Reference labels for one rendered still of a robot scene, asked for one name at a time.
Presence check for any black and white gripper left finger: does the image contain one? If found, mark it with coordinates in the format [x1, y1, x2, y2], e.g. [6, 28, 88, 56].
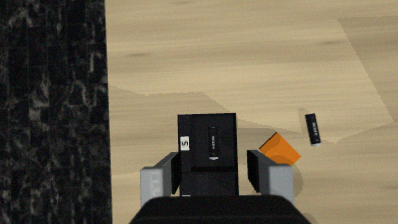
[140, 152, 182, 208]

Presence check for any orange rectangular pad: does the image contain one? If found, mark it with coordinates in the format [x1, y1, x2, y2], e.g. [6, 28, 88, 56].
[259, 132, 301, 166]

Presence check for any black rack of bins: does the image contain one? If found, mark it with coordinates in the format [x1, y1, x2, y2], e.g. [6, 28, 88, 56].
[177, 113, 239, 196]

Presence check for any black aa battery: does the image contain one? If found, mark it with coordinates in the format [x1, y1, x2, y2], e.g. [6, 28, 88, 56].
[305, 113, 321, 146]
[208, 127, 218, 160]

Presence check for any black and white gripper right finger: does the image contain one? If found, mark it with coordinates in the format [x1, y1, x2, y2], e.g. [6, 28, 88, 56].
[247, 150, 294, 205]

